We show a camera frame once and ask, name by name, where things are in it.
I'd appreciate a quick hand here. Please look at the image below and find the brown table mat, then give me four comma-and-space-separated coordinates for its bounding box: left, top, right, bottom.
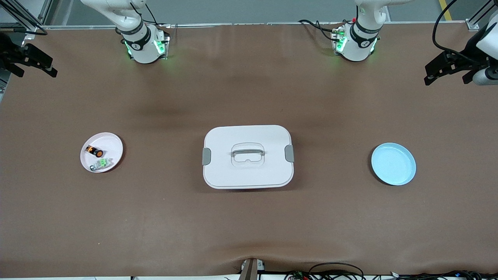
0, 23, 498, 278

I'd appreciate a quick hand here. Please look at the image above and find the green clear small connector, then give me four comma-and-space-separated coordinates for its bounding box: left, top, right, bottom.
89, 157, 114, 172

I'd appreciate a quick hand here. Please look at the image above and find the white lidded storage box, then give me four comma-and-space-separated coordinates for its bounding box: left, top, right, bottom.
202, 124, 295, 190

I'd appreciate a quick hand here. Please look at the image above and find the pale pink round plate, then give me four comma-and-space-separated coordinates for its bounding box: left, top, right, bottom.
80, 132, 124, 173

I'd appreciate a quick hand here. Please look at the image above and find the black looped cable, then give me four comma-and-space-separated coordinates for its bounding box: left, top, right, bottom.
309, 262, 365, 280

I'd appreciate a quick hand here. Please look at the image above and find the black arm base cable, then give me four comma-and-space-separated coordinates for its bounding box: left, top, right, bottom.
298, 19, 343, 41

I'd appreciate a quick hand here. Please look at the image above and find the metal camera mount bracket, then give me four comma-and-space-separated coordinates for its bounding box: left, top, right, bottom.
239, 258, 266, 280

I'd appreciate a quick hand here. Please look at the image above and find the grey box lid handle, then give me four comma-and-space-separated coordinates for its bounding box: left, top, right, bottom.
231, 147, 266, 158

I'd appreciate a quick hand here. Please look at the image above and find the light blue round plate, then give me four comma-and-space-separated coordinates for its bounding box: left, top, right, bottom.
370, 142, 417, 186

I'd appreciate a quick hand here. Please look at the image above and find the aluminium frame post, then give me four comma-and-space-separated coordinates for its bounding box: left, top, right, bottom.
0, 0, 53, 35
467, 0, 498, 31

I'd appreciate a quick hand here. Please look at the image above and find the aluminium table edge rail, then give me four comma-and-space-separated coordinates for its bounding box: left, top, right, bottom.
39, 21, 479, 31

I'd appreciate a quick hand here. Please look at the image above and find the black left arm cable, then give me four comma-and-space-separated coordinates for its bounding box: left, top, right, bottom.
432, 0, 481, 65

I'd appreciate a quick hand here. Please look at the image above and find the black cable bundle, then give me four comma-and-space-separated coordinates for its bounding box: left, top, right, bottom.
389, 270, 498, 280

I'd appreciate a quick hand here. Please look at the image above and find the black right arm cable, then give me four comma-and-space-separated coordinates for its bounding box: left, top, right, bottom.
130, 2, 170, 41

